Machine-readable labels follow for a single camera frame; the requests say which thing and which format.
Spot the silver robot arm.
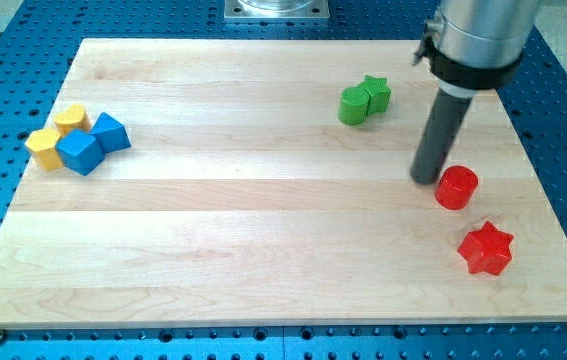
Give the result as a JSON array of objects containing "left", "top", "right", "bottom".
[{"left": 412, "top": 0, "right": 540, "bottom": 98}]

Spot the blue cube block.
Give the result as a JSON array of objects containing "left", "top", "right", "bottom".
[{"left": 56, "top": 129, "right": 105, "bottom": 176}]

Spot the light wooden board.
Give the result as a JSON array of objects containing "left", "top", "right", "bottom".
[{"left": 0, "top": 39, "right": 567, "bottom": 329}]

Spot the green cylinder block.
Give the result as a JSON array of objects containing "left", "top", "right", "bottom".
[{"left": 338, "top": 87, "right": 370, "bottom": 126}]

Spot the green star block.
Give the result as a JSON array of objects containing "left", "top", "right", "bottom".
[{"left": 358, "top": 75, "right": 391, "bottom": 115}]

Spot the red cylinder block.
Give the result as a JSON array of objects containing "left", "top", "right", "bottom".
[{"left": 435, "top": 165, "right": 479, "bottom": 210}]

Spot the blue triangle block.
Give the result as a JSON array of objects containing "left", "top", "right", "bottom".
[{"left": 90, "top": 112, "right": 131, "bottom": 153}]

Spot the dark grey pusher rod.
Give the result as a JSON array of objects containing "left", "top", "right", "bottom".
[{"left": 410, "top": 89, "right": 474, "bottom": 185}]

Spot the red star block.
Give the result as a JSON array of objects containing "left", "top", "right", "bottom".
[{"left": 457, "top": 221, "right": 514, "bottom": 276}]

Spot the yellow heart block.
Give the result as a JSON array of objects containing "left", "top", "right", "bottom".
[{"left": 53, "top": 103, "right": 91, "bottom": 136}]

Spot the yellow hexagon block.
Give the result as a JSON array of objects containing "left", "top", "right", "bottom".
[{"left": 25, "top": 128, "right": 64, "bottom": 171}]

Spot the blue perforated metal base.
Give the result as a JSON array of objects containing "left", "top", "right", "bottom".
[{"left": 0, "top": 1, "right": 567, "bottom": 359}]

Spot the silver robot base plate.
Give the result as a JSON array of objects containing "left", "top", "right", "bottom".
[{"left": 224, "top": 0, "right": 330, "bottom": 20}]

